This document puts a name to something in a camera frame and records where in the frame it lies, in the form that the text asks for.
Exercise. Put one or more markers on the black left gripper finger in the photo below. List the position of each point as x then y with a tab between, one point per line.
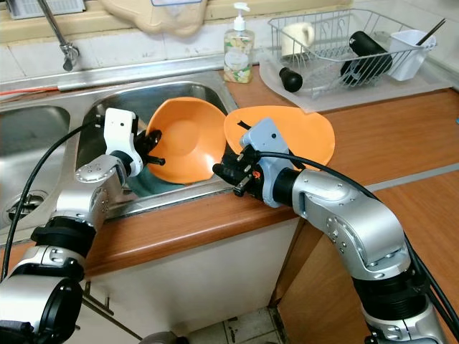
156	135
158	160

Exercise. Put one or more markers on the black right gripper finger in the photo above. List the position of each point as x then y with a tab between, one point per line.
229	165
224	175

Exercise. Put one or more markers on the orange bowl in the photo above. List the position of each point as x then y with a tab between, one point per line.
190	140

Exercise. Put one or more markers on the orange plate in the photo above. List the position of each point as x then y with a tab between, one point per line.
312	132

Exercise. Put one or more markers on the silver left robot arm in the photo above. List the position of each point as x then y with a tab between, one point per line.
97	193

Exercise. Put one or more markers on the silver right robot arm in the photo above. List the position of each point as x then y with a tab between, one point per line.
351	208

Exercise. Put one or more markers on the floral soap pump bottle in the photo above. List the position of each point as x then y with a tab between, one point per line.
239	57

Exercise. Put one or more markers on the beige plastic board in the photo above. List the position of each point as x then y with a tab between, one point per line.
158	20

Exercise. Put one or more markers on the stainless steel double sink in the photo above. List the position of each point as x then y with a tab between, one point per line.
25	143

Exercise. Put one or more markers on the brown wooden cabinet door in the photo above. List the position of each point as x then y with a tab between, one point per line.
308	301

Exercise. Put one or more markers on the cream mug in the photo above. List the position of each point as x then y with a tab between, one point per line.
296	41

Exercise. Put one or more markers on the chrome faucet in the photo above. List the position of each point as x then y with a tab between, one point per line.
59	32

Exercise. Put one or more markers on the metal sink drain strainer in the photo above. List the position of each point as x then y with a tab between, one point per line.
13	204

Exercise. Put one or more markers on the beige window ledge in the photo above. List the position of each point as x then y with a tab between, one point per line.
18	32

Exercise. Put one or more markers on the black bottle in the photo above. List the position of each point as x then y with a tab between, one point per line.
368	49

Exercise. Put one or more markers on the silver counter joint strip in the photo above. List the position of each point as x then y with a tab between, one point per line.
423	179

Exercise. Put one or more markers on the grey plastic box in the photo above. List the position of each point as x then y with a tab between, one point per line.
21	7

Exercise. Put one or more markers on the translucent drain tray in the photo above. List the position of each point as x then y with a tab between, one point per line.
412	92

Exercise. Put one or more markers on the white cutlery holder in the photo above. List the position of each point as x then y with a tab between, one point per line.
411	56

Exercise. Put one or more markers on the dark utensil in holder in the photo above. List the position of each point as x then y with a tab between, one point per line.
434	30

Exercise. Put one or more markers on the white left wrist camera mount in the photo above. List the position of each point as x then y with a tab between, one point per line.
120	132

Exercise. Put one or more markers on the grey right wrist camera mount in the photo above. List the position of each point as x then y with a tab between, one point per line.
265	136

